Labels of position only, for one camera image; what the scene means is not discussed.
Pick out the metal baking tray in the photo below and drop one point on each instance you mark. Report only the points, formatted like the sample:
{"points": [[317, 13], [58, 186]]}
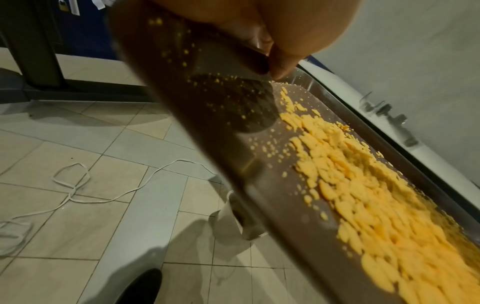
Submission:
{"points": [[225, 118]]}

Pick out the person's left hand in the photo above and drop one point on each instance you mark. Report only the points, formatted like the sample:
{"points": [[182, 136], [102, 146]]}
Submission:
{"points": [[300, 23]]}

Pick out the white table leg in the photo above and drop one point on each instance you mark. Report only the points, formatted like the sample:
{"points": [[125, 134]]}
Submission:
{"points": [[232, 222]]}

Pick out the pile of yellow crackers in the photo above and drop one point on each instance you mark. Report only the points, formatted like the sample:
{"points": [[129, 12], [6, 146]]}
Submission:
{"points": [[375, 190]]}

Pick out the metal wall tap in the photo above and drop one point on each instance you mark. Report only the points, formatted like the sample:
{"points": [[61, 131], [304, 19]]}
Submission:
{"points": [[390, 118]]}

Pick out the black shoe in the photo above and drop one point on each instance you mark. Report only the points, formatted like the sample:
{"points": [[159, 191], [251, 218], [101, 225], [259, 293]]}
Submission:
{"points": [[140, 286]]}

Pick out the blue cabinet panel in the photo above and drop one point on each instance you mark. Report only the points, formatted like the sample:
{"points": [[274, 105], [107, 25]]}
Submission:
{"points": [[88, 32]]}

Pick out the dark metal table frame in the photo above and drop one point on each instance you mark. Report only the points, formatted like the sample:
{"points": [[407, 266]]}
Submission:
{"points": [[33, 44]]}

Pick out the white paper label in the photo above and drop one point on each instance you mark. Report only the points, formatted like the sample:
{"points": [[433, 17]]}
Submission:
{"points": [[71, 6]]}

